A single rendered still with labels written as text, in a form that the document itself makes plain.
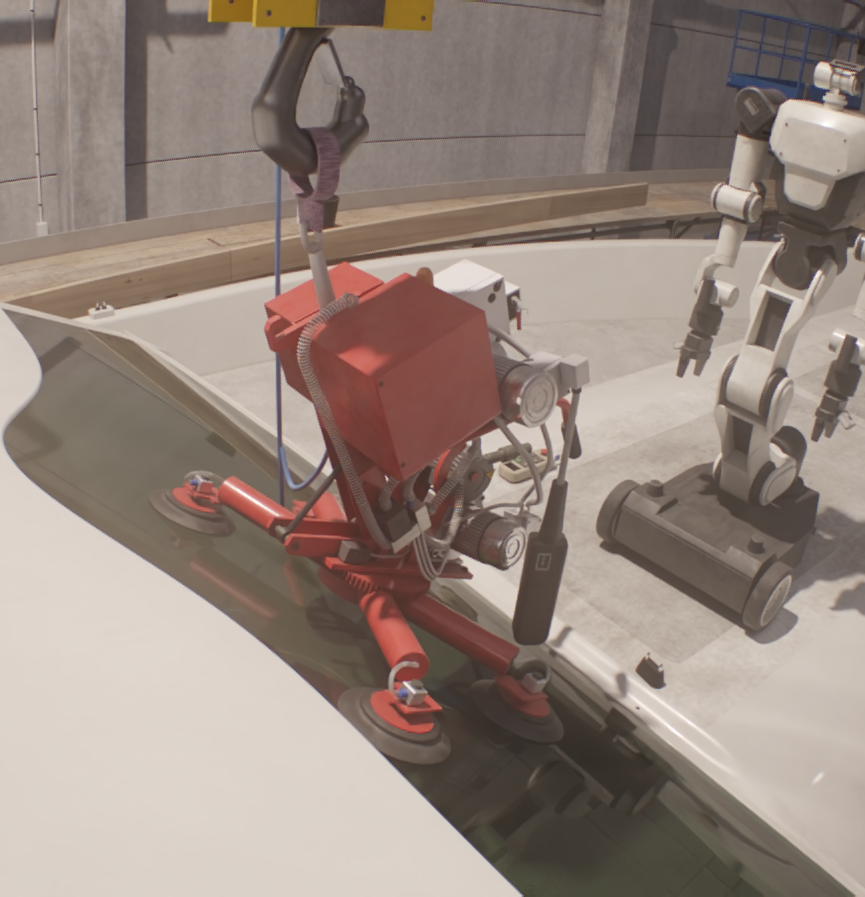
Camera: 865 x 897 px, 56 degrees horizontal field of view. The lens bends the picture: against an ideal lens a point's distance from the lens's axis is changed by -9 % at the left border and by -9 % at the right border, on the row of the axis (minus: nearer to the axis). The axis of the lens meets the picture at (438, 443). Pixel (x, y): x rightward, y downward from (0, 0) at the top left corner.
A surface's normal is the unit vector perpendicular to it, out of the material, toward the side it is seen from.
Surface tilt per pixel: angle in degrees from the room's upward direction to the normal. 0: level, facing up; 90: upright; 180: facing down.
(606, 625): 0
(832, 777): 25
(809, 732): 16
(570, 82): 90
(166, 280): 90
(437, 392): 90
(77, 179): 90
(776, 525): 0
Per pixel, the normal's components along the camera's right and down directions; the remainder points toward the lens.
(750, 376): -0.62, -0.11
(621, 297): 0.35, 0.48
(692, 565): -0.72, 0.28
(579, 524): 0.09, -0.87
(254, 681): 0.38, -0.89
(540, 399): 0.66, 0.28
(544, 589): 0.07, 0.49
